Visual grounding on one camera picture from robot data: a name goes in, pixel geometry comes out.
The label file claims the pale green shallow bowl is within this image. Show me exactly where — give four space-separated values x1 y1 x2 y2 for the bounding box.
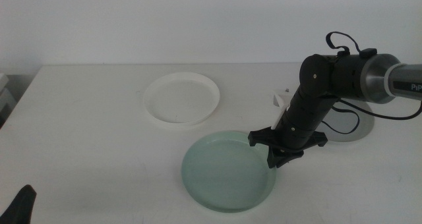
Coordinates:
181 130 278 214

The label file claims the grey shallow bowl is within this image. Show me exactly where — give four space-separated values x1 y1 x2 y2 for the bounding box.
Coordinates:
316 98 376 143

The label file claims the white shallow bowl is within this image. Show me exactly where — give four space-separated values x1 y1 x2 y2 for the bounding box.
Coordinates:
142 71 221 126

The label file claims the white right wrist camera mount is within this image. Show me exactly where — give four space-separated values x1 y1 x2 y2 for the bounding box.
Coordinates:
271 89 293 130

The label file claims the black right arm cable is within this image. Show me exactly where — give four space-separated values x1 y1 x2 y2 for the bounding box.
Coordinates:
320 31 422 135

